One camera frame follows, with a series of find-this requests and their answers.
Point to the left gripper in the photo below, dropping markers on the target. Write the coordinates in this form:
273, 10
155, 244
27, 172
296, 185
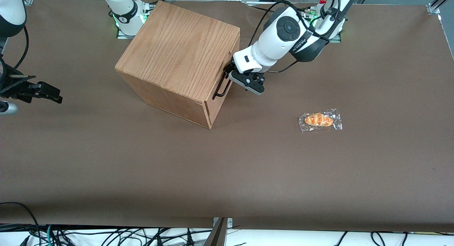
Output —
229, 68

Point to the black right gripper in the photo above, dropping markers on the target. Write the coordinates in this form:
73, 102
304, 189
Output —
10, 86

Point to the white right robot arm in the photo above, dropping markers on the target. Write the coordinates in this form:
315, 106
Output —
125, 10

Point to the light wooden drawer cabinet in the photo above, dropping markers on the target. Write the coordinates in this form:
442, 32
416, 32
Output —
177, 50

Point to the bread roll in clear wrapper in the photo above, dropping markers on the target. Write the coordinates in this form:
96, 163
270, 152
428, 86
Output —
319, 120

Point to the aluminium corner profile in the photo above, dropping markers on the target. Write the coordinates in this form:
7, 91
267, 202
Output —
438, 3

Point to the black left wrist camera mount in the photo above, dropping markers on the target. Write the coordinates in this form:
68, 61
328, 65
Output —
250, 82

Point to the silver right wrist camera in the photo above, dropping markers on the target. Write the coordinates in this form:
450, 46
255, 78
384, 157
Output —
7, 108

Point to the metal table edge bracket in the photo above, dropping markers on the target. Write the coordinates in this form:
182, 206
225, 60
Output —
230, 223

